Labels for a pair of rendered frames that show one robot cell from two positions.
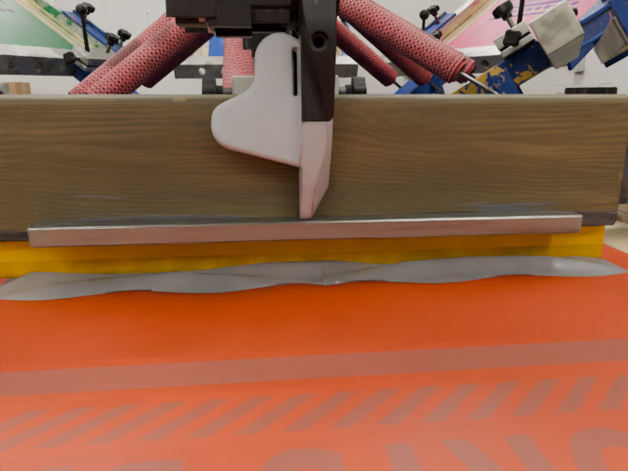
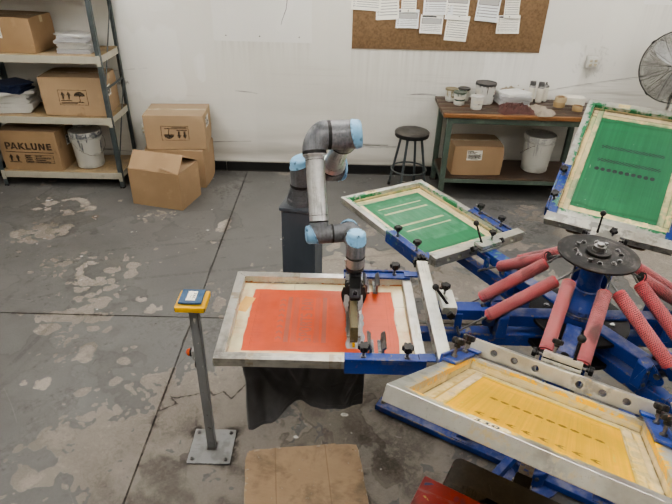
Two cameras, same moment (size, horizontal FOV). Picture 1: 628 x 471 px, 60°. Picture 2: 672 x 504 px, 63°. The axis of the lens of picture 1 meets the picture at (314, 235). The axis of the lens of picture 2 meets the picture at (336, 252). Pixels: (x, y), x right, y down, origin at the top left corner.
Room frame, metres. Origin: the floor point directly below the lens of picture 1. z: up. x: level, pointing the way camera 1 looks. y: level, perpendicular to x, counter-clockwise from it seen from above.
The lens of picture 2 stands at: (0.39, -1.81, 2.37)
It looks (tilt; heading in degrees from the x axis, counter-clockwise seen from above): 31 degrees down; 95
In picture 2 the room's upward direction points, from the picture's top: 2 degrees clockwise
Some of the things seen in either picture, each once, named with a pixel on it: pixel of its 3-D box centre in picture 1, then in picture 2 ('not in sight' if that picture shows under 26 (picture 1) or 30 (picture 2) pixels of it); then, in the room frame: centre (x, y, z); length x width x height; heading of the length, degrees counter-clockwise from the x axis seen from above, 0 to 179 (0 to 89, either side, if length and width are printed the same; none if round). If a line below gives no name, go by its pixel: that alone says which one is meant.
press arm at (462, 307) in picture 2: not in sight; (459, 310); (0.74, 0.04, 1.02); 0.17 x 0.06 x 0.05; 6
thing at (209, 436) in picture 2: not in sight; (203, 379); (-0.39, 0.05, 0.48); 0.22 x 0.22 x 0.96; 6
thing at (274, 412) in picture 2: not in sight; (306, 393); (0.15, -0.23, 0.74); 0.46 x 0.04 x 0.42; 6
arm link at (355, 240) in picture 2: not in sight; (355, 244); (0.31, 0.02, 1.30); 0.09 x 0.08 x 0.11; 106
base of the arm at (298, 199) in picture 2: not in sight; (302, 192); (0.01, 0.57, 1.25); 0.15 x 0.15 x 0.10
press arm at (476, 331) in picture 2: not in sight; (424, 333); (0.61, 0.03, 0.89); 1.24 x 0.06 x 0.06; 6
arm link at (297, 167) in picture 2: not in sight; (303, 169); (0.02, 0.58, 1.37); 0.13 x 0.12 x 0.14; 16
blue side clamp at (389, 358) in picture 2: not in sight; (384, 363); (0.45, -0.27, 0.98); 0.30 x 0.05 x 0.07; 6
